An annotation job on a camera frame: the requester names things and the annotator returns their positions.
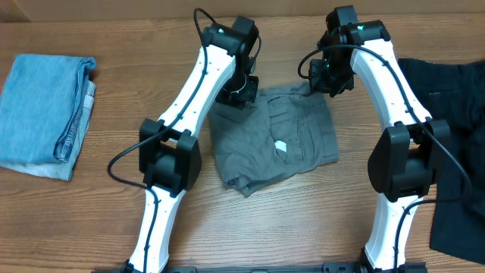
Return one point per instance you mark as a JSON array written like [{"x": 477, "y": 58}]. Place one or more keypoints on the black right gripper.
[{"x": 333, "y": 85}]

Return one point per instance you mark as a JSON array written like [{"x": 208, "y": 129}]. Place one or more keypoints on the black shorts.
[{"x": 455, "y": 93}]

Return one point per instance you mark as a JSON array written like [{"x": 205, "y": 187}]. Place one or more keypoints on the grey shorts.
[{"x": 287, "y": 130}]

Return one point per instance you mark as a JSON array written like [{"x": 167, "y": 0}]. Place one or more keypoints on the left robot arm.
[{"x": 169, "y": 153}]

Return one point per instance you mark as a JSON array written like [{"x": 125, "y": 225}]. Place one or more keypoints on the brown cardboard back wall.
[{"x": 84, "y": 10}]

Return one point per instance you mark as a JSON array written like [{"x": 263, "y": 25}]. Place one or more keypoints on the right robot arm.
[{"x": 407, "y": 158}]

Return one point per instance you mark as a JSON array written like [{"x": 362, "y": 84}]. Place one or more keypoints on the folded blue jeans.
[{"x": 41, "y": 104}]

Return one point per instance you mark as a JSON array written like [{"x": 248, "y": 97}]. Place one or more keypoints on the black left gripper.
[{"x": 250, "y": 94}]

